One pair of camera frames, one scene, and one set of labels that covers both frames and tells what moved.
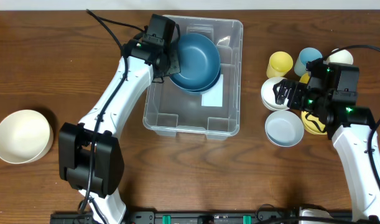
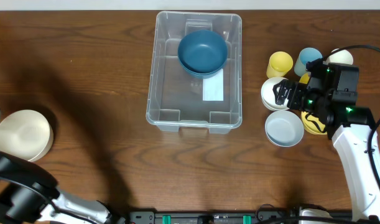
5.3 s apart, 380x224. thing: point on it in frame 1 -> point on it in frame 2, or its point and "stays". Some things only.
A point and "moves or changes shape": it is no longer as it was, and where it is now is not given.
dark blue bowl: x=201 y=91 -> x=202 y=76
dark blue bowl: x=200 y=63 moves or changes shape
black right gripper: x=291 y=95 stays
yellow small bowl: x=311 y=126 stays
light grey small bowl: x=284 y=128 stays
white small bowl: x=268 y=96 stays
